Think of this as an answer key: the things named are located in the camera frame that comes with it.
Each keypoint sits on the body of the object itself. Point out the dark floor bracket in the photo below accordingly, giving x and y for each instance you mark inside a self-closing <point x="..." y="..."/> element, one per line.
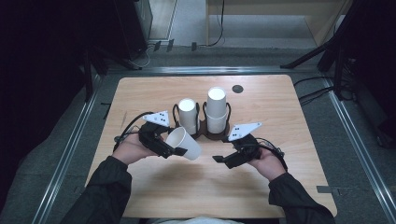
<point x="194" y="46"/>
<point x="157" y="46"/>
<point x="170" y="45"/>

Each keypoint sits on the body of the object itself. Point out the white paper cup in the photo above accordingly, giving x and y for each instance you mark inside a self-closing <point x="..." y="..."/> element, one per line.
<point x="216" y="101"/>
<point x="188" y="116"/>
<point x="190" y="146"/>
<point x="216" y="126"/>

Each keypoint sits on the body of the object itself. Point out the person's right hand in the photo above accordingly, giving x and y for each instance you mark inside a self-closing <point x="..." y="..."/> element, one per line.
<point x="271" y="165"/>

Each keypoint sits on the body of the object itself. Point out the dark round table grommet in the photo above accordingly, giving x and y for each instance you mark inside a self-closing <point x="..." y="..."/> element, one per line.
<point x="237" y="89"/>

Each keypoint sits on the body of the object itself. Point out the black tripod stand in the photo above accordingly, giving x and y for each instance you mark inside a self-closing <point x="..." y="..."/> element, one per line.
<point x="311" y="54"/>

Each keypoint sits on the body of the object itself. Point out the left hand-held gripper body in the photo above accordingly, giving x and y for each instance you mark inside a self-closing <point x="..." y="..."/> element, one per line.
<point x="152" y="137"/>

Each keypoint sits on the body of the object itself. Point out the person's light clothing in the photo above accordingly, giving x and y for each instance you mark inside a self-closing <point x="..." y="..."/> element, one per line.
<point x="199" y="220"/>

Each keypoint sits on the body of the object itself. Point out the black cabinet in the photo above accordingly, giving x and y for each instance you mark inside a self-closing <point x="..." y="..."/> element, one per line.
<point x="130" y="28"/>

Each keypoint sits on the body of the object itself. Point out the person's left hand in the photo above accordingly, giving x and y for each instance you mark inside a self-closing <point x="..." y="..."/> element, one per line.
<point x="130" y="151"/>

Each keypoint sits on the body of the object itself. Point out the metal floor rail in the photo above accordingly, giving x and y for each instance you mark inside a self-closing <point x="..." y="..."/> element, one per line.
<point x="67" y="161"/>
<point x="358" y="149"/>

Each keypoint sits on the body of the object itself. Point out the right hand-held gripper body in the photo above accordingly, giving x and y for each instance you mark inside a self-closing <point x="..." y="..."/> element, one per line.
<point x="247" y="152"/>

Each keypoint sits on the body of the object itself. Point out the black double cup holder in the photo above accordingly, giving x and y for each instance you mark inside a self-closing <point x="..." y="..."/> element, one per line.
<point x="204" y="130"/>

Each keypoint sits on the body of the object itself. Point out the light wooden cabinet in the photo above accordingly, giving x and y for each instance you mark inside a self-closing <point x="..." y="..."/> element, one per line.
<point x="320" y="21"/>

